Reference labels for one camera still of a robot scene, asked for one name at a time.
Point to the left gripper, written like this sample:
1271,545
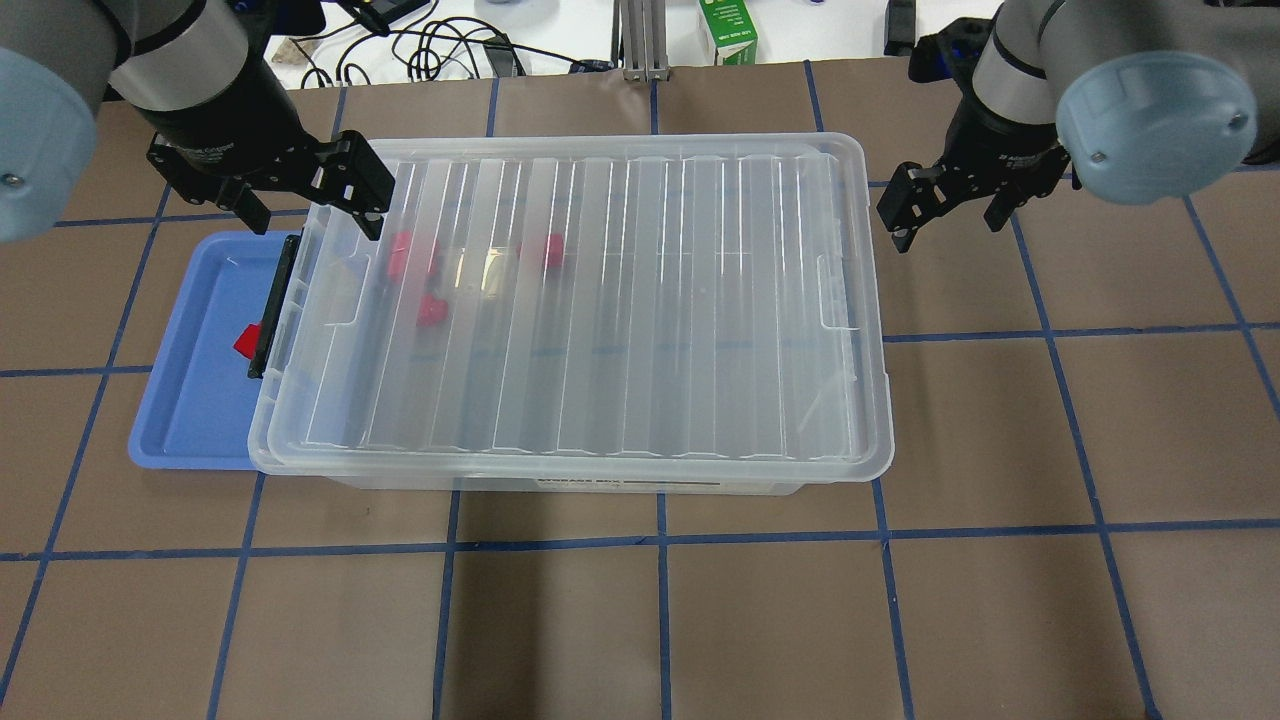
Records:
228,128

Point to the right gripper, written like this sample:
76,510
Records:
1000,143

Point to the red block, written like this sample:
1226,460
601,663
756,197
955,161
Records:
433,310
547,254
399,258
247,342

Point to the clear plastic box lid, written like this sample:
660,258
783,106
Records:
818,175

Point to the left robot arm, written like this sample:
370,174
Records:
60,60

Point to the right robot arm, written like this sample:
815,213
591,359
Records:
1138,100

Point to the black box latch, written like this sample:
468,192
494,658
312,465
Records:
273,306

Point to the blue plastic tray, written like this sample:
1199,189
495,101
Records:
196,411

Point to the clear plastic storage box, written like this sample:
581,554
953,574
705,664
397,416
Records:
707,353

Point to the snack bag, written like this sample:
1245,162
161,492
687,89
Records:
294,52

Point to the black power adapter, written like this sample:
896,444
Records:
380,15

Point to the green milk carton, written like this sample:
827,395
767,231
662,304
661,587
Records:
728,33

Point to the aluminium frame post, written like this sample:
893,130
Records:
639,40

